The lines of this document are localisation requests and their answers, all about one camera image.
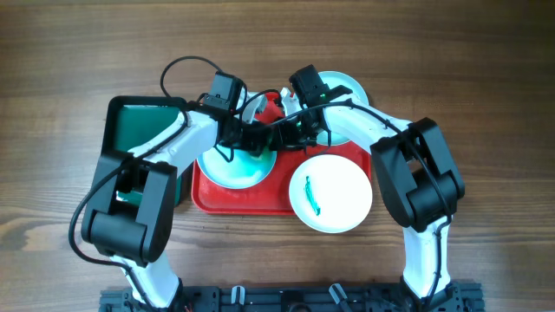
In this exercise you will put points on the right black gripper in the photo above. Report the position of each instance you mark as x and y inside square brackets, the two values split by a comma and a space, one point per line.
[284, 139]

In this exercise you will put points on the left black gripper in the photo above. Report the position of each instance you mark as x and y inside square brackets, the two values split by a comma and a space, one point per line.
[257, 141]

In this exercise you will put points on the light blue plate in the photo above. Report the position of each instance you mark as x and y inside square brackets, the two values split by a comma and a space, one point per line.
[236, 169]

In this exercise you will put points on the pale green plate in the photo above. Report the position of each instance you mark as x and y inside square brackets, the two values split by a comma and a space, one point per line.
[334, 79]

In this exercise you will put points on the white plate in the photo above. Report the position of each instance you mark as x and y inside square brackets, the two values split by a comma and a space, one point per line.
[330, 193]

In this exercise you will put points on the green yellow sponge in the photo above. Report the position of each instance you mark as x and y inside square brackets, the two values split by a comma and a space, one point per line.
[259, 152]

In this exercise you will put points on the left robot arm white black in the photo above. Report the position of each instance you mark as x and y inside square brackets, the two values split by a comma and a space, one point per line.
[126, 218]

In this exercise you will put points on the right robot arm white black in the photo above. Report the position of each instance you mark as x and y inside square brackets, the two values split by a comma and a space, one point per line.
[419, 182]

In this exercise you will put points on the red plastic tray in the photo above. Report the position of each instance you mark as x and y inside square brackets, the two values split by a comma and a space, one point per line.
[271, 196]

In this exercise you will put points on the dark green tray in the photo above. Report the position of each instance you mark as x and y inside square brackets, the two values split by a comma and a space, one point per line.
[128, 126]

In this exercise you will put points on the black mounting rail base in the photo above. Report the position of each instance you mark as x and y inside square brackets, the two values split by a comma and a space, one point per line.
[372, 297]

